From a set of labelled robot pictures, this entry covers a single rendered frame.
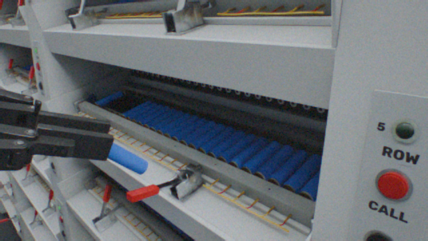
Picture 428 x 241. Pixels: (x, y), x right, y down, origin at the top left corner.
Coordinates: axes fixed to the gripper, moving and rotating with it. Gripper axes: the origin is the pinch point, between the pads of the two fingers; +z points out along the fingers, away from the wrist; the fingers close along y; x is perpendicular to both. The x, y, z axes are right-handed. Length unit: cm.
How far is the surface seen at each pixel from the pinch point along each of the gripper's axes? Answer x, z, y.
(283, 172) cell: -4.0, 21.5, -7.5
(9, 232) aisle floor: 150, 2, 111
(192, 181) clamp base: 2.6, 14.1, -2.6
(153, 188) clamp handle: 3.1, 8.9, -3.6
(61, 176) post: 33.4, 5.9, 31.1
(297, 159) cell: -5.3, 23.9, -6.4
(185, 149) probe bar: 2.2, 15.2, 3.5
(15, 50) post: 36, -10, 104
